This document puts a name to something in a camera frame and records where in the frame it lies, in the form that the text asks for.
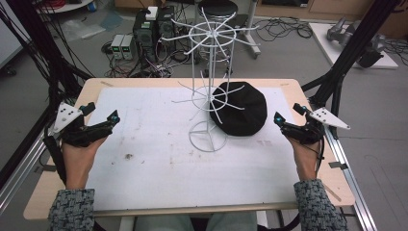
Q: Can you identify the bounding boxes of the white stand leg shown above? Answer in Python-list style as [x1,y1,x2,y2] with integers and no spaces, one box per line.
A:
[237,0,262,60]

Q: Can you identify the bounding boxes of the white wire rack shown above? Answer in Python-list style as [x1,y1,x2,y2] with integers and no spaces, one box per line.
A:
[161,7,261,153]

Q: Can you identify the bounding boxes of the grey power supply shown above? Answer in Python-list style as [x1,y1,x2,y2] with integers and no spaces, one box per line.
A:
[120,34,136,61]
[110,34,125,60]

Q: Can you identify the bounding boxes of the black floor cable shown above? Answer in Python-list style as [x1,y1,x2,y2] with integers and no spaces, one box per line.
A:
[253,16,315,43]

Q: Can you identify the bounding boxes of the tangle of floor cables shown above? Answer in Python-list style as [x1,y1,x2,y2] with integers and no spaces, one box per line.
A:
[101,40,196,79]

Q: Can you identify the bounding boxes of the black wrist strap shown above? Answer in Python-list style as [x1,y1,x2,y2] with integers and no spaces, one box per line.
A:
[42,135,67,187]

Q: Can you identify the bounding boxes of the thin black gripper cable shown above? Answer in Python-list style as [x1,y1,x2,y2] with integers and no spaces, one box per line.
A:
[312,138,326,177]

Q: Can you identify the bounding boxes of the aluminium rail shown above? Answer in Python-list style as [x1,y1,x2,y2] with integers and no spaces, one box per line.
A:
[0,126,50,215]
[322,126,379,231]

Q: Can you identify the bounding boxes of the black hat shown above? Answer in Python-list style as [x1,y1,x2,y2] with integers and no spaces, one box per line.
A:
[209,81,268,138]

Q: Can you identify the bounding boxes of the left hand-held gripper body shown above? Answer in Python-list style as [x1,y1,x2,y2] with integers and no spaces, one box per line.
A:
[47,101,109,149]

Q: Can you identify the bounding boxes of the black round stool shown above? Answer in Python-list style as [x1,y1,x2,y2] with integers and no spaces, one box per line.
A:
[197,0,240,21]

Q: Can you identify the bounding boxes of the person's left hand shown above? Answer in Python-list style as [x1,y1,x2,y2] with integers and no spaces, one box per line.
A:
[62,136,108,191]

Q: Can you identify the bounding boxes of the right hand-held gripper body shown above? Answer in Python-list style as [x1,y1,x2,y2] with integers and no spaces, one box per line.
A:
[283,107,351,146]

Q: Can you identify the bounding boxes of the grey robot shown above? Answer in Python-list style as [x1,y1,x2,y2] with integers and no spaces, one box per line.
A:
[325,15,387,69]

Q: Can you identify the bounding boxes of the person's right hand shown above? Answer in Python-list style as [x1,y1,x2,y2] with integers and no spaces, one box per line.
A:
[286,136,322,183]

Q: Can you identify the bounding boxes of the white table mat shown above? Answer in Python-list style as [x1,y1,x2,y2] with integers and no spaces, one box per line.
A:
[85,86,301,212]

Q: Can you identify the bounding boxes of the black computer tower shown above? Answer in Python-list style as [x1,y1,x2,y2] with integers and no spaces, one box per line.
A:
[132,9,159,63]
[156,5,176,54]

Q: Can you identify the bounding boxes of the white floor board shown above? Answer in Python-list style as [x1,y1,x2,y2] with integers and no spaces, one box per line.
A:
[308,22,399,70]

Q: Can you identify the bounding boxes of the person's legs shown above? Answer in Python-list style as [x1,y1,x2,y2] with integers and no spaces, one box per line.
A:
[134,211,258,231]

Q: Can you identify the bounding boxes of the white small box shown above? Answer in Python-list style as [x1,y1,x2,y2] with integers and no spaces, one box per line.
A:
[144,6,159,21]

